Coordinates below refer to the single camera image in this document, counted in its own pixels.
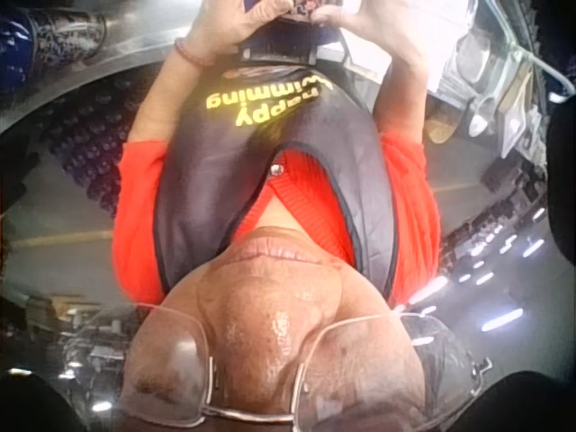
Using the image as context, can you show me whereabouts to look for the person's left hand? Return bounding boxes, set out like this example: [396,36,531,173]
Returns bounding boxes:
[187,0,283,58]

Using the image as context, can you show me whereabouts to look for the blue patterned container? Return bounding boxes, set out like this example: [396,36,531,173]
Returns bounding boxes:
[0,8,110,94]

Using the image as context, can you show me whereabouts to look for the rows of purple spools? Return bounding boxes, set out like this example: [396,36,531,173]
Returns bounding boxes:
[44,80,152,220]

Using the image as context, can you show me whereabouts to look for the grey pipe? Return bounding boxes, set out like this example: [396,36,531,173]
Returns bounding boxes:
[508,40,576,94]

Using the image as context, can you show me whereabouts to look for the black frame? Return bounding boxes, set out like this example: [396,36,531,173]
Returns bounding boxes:
[238,36,350,67]

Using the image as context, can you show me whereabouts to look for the person's right hand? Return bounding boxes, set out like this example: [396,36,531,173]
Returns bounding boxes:
[310,0,429,69]

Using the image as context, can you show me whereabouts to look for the dark patterned small item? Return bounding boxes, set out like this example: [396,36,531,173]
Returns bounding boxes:
[242,0,335,23]

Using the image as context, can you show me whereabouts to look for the pink bead bracelet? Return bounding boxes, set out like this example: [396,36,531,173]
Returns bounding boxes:
[173,36,213,69]

